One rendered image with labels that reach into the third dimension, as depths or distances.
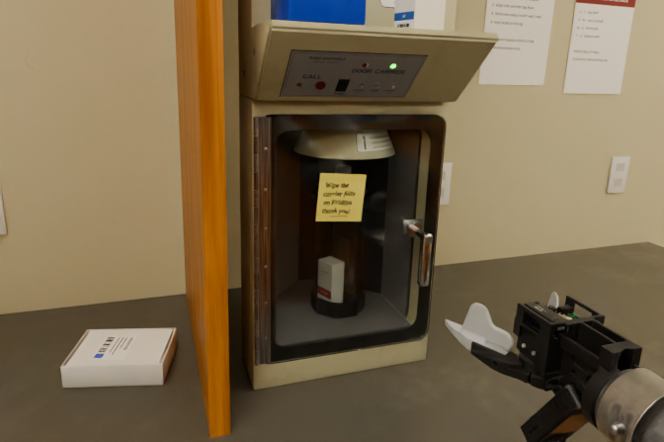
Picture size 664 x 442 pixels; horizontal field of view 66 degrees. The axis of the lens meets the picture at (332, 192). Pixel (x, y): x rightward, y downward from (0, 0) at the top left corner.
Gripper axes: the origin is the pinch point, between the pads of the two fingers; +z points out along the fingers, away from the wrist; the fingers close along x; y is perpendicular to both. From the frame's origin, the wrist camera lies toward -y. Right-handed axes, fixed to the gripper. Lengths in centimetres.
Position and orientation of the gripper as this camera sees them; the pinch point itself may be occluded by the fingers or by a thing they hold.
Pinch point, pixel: (489, 320)
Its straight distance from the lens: 72.0
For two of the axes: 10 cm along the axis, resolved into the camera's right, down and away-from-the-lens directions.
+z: -3.3, -2.4, 9.1
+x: -9.5, 0.5, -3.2
